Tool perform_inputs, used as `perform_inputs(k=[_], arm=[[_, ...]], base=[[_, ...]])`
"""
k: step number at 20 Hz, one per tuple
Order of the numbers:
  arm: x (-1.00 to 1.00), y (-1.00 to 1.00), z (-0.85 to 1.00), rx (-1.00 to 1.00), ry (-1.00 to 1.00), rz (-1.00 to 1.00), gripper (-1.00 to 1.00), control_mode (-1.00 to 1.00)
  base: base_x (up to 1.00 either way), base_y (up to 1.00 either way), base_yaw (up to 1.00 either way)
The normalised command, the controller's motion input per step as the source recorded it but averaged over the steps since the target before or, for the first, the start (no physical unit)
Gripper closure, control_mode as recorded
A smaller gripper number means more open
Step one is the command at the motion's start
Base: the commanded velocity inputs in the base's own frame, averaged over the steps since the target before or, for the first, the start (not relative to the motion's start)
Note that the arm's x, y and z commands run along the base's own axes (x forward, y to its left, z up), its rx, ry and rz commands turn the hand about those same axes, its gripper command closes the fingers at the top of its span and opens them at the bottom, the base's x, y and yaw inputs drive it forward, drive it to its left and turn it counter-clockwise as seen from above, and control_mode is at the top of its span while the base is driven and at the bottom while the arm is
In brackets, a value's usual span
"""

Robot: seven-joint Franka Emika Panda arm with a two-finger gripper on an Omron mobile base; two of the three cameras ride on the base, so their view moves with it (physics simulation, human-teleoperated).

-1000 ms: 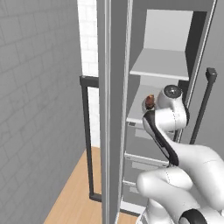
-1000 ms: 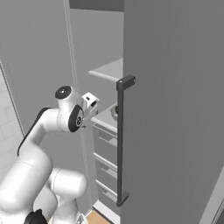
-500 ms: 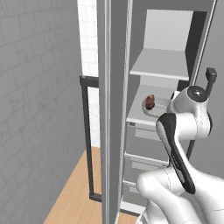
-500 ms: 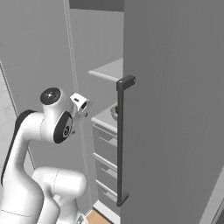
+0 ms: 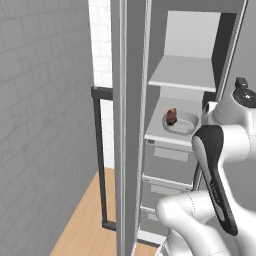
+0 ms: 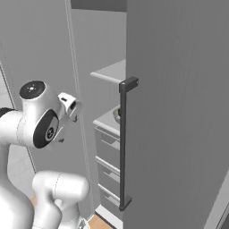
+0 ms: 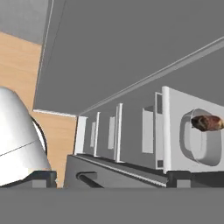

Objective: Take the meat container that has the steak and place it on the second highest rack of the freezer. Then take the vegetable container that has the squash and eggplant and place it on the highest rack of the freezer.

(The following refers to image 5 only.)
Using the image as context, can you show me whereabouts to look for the black metal frame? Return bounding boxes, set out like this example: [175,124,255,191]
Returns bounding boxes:
[90,86,118,232]

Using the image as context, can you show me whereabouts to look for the grey freezer rack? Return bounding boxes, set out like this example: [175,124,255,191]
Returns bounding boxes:
[147,54,217,94]
[143,96,205,148]

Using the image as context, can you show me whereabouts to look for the clear oval meat container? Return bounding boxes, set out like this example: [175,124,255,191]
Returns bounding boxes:
[161,110,200,136]

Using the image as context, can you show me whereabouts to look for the grey freezer drawer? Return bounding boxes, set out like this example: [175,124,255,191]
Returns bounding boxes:
[139,175,195,214]
[137,206,169,237]
[142,139,198,188]

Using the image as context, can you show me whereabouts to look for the grey freezer cabinet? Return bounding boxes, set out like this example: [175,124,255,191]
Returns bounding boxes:
[134,0,256,249]

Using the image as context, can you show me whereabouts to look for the brown steak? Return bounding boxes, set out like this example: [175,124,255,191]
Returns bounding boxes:
[165,107,178,127]

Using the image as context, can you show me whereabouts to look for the grey freezer door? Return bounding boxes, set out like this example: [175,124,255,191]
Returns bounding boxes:
[110,0,153,256]

